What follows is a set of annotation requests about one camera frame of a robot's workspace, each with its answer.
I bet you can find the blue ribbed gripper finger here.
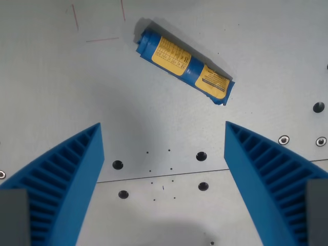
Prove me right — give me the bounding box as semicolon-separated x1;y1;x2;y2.
0;122;106;246
223;120;328;246

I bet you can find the blue bag with yellow labels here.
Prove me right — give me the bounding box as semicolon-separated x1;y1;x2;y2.
135;29;236;106

